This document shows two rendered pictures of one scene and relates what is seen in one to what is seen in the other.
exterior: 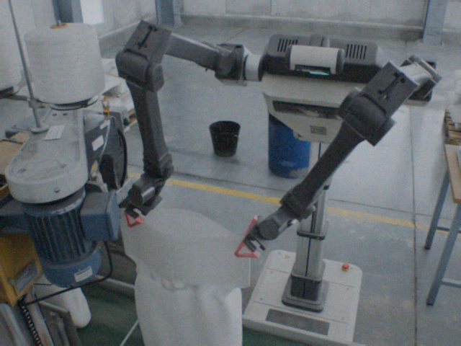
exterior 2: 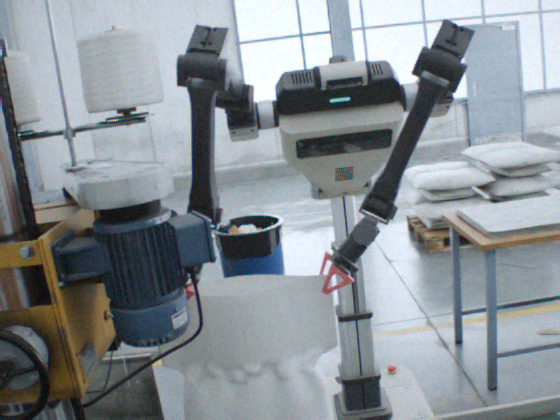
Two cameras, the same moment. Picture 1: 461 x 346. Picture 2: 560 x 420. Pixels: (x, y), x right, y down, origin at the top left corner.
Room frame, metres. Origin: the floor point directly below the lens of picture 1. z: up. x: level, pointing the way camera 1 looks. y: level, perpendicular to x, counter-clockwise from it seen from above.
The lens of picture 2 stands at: (-0.26, 0.52, 1.54)
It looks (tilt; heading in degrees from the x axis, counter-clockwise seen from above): 13 degrees down; 340
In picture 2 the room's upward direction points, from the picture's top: 7 degrees counter-clockwise
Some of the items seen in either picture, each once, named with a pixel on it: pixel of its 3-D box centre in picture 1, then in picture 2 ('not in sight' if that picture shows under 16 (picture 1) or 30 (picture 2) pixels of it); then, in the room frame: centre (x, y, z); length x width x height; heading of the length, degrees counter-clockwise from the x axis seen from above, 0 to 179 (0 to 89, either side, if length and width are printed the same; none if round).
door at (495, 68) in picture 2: not in sight; (495, 86); (7.19, -6.24, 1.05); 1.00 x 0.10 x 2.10; 70
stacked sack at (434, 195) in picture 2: not in sight; (441, 188); (3.84, -2.51, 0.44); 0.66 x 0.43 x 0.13; 160
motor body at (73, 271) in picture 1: (64, 235); (142, 277); (0.83, 0.42, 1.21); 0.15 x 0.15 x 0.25
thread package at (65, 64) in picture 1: (65, 62); (120, 71); (0.97, 0.38, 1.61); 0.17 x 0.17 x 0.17
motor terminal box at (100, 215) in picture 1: (102, 219); (189, 245); (0.84, 0.32, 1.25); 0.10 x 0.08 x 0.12; 5
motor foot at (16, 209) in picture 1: (21, 215); (89, 255); (0.82, 0.51, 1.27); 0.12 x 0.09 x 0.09; 160
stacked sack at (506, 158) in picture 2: not in sight; (519, 157); (3.38, -3.01, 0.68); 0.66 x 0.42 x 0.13; 67
